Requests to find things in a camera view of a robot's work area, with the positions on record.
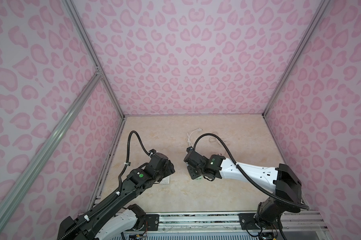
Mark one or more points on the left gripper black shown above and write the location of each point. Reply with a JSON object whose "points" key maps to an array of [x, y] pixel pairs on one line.
{"points": [[170, 168]]}

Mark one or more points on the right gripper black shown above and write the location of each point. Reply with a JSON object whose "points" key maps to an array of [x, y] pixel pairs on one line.
{"points": [[192, 178]]}

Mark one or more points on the white plug adapter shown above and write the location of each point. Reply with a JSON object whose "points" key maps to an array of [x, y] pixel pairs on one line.
{"points": [[165, 180]]}

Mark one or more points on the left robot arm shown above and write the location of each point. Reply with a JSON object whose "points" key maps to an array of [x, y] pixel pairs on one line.
{"points": [[100, 222]]}

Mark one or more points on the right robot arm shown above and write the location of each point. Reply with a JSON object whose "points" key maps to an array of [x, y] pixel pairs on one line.
{"points": [[280, 184]]}

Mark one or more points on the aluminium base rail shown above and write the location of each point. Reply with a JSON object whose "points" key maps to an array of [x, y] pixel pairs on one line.
{"points": [[306, 225]]}

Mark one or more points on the aluminium frame diagonal bar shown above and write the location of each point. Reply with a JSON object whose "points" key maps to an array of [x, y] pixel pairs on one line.
{"points": [[16, 194]]}

